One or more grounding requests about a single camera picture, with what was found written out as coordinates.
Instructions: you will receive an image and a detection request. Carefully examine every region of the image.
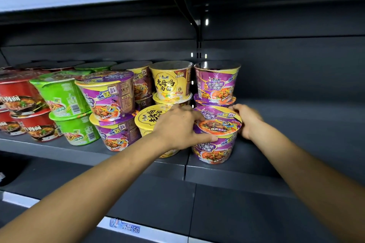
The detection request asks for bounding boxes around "person's left forearm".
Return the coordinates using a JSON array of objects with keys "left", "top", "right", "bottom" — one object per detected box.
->
[{"left": 0, "top": 131, "right": 171, "bottom": 243}]

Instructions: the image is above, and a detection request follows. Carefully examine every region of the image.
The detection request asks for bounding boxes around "person's right forearm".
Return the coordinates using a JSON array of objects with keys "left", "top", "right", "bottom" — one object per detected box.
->
[{"left": 248, "top": 120, "right": 365, "bottom": 243}]

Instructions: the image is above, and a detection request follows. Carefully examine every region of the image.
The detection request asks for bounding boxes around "dark metal store shelving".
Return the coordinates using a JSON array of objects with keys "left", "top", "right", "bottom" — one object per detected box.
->
[{"left": 0, "top": 0, "right": 365, "bottom": 243}]

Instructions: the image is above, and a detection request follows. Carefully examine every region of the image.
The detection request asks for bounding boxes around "green cup noodle bowl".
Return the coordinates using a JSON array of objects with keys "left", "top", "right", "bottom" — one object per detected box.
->
[
  {"left": 29, "top": 70, "right": 93, "bottom": 118},
  {"left": 49, "top": 110, "right": 101, "bottom": 147},
  {"left": 74, "top": 61, "right": 118, "bottom": 73}
]

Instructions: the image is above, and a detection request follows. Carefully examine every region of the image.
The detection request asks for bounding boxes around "person's right hand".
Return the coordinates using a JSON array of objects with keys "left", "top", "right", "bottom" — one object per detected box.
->
[{"left": 228, "top": 104, "right": 265, "bottom": 141}]

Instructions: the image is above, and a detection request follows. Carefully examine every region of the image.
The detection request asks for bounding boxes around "person's left hand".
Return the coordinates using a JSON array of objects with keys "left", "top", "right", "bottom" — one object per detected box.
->
[{"left": 152, "top": 104, "right": 219, "bottom": 152}]

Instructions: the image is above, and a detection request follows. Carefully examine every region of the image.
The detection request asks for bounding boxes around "purple cup noodle bowl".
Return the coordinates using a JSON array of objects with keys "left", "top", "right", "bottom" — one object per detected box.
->
[
  {"left": 194, "top": 60, "right": 242, "bottom": 105},
  {"left": 110, "top": 60, "right": 155, "bottom": 101},
  {"left": 89, "top": 110, "right": 143, "bottom": 153},
  {"left": 74, "top": 70, "right": 136, "bottom": 123},
  {"left": 193, "top": 93, "right": 238, "bottom": 108},
  {"left": 134, "top": 93, "right": 156, "bottom": 110},
  {"left": 191, "top": 105, "right": 243, "bottom": 165}
]

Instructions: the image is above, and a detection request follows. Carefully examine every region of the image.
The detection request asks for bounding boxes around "blue price tag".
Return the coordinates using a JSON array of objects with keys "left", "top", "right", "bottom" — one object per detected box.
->
[{"left": 109, "top": 217, "right": 141, "bottom": 234}]

